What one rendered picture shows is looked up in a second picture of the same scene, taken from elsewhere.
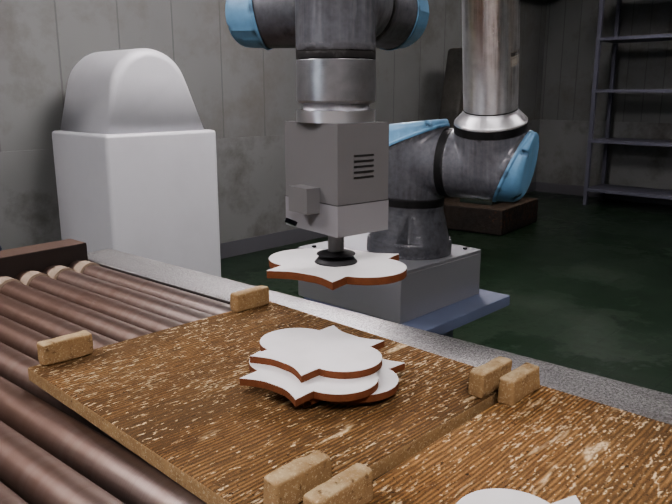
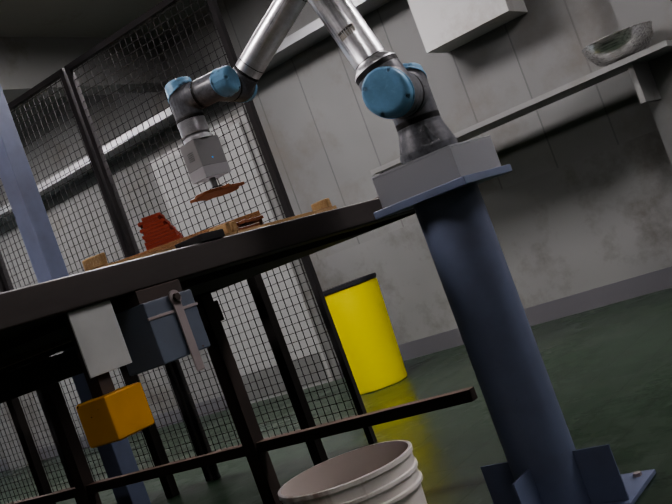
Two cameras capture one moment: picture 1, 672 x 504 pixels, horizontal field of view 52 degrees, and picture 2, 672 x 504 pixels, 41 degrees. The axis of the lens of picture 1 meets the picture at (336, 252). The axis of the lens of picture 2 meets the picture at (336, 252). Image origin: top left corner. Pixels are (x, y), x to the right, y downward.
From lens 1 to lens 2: 2.47 m
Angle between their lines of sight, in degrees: 83
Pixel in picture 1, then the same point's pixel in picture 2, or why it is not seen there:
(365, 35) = (178, 114)
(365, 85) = (183, 130)
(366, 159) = (191, 155)
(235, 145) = not seen: outside the picture
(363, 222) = (198, 176)
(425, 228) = (402, 142)
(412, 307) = (390, 197)
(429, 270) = (396, 171)
